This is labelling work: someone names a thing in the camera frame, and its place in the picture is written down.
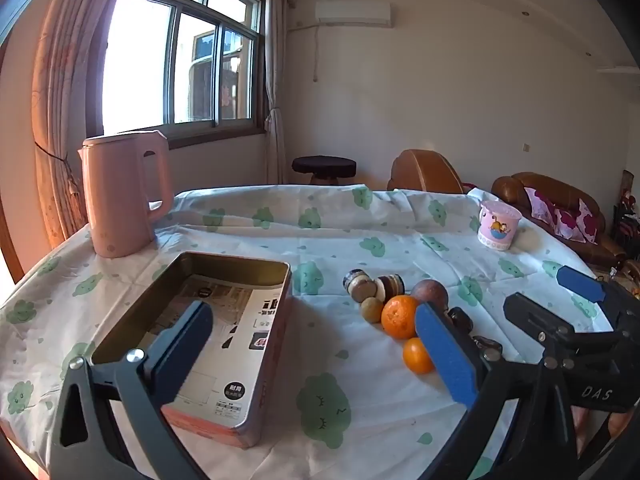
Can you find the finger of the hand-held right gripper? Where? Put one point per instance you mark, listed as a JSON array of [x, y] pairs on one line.
[[535, 315], [582, 282]]

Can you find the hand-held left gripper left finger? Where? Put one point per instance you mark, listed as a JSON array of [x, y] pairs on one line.
[[187, 350]]

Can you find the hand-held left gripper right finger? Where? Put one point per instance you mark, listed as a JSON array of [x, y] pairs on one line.
[[445, 355]]

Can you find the small orange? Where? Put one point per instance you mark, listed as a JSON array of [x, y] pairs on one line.
[[416, 356]]

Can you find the large orange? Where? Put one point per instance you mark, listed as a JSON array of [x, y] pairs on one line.
[[399, 316]]

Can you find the purple passion fruit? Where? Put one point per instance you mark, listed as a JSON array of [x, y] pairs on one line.
[[430, 294]]

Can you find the small tan fruit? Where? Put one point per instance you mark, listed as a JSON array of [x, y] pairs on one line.
[[372, 310]]

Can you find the pink metal tin box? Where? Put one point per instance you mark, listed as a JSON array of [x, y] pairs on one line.
[[235, 270]]

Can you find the person's right hand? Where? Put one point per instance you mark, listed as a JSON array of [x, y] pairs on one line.
[[582, 432]]

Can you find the printed paper leaflet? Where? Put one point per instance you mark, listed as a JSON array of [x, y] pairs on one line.
[[225, 310]]

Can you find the floral pillow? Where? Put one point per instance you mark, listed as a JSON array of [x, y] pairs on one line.
[[589, 222], [552, 212]]

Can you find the pile of household items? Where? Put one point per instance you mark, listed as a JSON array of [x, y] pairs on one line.
[[627, 215]]

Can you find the pink cartoon cup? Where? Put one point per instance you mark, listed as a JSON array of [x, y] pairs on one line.
[[497, 227]]

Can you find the brown leather sofa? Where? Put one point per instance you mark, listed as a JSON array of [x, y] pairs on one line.
[[515, 185]]

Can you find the pink electric kettle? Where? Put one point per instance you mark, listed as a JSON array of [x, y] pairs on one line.
[[117, 195]]

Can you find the white tablecloth with green clouds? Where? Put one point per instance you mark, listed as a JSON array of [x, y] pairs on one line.
[[320, 232]]

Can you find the brown leather armchair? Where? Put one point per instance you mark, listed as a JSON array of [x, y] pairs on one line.
[[425, 172]]

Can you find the curtain tieback tassel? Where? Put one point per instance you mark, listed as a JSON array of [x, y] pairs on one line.
[[65, 170]]

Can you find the round dark stool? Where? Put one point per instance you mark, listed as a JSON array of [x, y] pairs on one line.
[[324, 165]]

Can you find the beige curtain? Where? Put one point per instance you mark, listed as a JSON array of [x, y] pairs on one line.
[[276, 85]]

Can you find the sliding glass window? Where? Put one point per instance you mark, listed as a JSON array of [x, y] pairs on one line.
[[200, 60]]

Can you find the pink floral curtain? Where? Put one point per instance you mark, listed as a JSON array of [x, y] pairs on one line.
[[65, 85]]

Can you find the air conditioner pipe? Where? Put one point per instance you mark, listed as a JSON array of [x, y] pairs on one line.
[[316, 52]]

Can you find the white air conditioner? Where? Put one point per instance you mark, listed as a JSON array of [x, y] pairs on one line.
[[352, 14]]

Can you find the wooden door frame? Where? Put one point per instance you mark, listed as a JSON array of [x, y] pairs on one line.
[[11, 245]]

